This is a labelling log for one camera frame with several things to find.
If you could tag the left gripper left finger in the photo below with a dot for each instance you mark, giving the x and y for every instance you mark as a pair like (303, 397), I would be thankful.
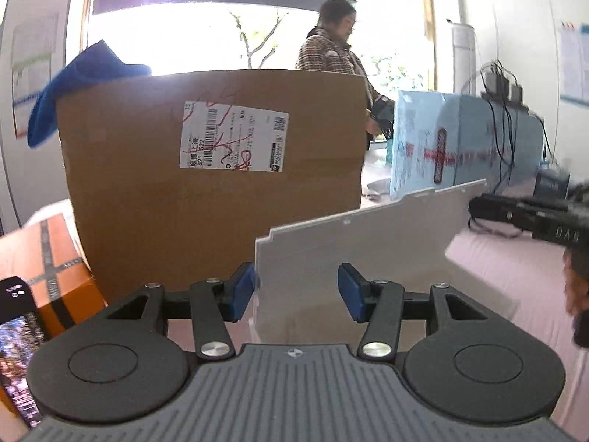
(215, 303)

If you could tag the power strip with adapters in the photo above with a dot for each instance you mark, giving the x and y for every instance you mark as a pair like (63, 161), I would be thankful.
(501, 87)

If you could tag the person's handheld black gripper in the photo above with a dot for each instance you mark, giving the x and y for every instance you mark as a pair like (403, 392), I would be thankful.
(382, 112)

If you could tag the blue cloth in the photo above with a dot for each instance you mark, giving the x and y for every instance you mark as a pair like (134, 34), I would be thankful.
(96, 65)

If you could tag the black smartphone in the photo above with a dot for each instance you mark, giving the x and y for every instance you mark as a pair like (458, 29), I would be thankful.
(22, 334)

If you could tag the crumpled white paper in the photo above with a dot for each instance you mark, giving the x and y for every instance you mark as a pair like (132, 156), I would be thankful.
(377, 190)

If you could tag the light blue printed box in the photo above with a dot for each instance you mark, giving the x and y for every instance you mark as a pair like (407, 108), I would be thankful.
(445, 140)

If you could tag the person in plaid jacket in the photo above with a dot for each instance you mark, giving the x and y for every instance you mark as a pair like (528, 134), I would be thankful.
(326, 49)

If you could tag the orange box black ribbon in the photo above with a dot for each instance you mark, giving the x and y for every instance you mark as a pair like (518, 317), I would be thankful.
(46, 257)

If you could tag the large brown cardboard box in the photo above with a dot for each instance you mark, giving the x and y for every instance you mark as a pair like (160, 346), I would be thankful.
(172, 179)

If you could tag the white corrugated plastic bin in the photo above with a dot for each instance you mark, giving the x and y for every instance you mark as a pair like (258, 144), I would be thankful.
(297, 299)

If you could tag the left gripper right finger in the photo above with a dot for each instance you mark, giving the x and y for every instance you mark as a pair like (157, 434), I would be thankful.
(377, 304)

